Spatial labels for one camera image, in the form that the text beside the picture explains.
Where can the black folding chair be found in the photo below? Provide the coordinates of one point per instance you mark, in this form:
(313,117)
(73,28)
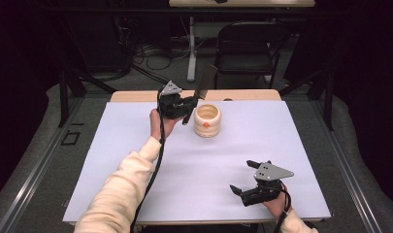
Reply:
(242,64)

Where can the background wooden table top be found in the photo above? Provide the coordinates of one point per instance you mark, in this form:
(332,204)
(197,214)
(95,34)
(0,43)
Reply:
(265,3)

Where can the person's right hand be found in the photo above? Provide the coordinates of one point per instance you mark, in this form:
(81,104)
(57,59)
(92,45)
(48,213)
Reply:
(276,207)

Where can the black cleaver knife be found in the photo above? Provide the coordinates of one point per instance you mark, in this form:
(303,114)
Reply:
(206,81)

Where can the black metal stand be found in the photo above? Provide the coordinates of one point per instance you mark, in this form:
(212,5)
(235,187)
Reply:
(64,97)
(328,103)

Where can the white table leg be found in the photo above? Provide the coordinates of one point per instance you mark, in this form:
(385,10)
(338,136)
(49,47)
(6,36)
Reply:
(192,58)

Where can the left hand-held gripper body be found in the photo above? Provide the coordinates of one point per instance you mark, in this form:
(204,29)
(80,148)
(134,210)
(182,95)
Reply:
(171,105)

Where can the aluminium floor rail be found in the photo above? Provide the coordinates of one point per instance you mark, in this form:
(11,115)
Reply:
(349,174)
(32,174)

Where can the white table mat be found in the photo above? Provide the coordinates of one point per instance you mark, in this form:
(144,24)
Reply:
(216,161)

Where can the person's left hand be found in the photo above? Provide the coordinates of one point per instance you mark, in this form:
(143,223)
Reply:
(157,126)

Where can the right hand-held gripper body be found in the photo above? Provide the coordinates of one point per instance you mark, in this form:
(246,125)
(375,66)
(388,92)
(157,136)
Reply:
(268,176)

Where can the cream ringed holder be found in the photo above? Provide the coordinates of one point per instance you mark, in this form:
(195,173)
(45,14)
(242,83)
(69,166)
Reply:
(207,124)

